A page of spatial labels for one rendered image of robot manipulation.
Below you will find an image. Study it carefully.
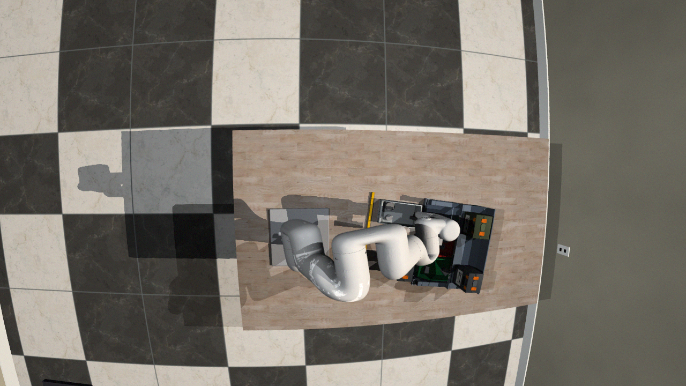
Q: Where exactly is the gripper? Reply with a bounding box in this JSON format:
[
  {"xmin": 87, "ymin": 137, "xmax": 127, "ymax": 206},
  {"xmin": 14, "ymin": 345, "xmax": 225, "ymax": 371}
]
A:
[{"xmin": 410, "ymin": 212, "xmax": 434, "ymax": 221}]

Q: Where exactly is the red open bin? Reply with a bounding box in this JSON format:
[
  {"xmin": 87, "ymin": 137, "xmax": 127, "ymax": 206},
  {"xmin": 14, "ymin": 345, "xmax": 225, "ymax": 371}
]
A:
[{"xmin": 438, "ymin": 240, "xmax": 455, "ymax": 257}]

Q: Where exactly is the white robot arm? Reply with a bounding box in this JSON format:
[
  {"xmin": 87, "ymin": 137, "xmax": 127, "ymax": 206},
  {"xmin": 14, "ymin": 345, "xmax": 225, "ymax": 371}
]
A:
[{"xmin": 279, "ymin": 214, "xmax": 460, "ymax": 302}]

